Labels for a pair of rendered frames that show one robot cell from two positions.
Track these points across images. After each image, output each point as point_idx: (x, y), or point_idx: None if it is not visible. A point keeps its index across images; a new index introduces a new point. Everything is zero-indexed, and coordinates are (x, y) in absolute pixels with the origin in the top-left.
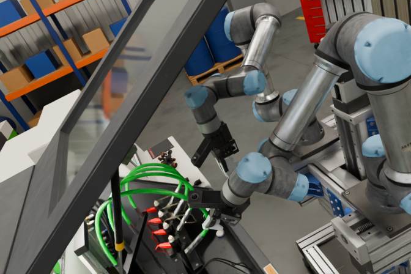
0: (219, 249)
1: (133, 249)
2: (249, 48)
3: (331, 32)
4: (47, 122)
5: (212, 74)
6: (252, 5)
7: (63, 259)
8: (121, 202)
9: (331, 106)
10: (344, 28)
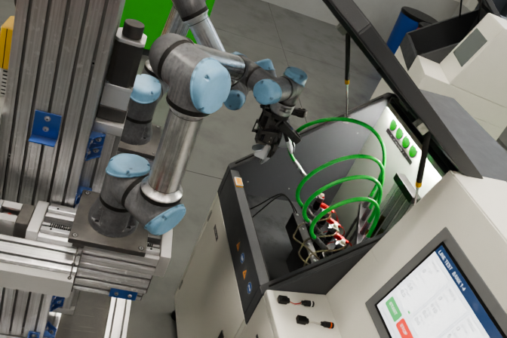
0: (267, 265)
1: (360, 220)
2: (226, 54)
3: None
4: None
5: (271, 84)
6: (186, 41)
7: (401, 151)
8: (377, 198)
9: (122, 127)
10: None
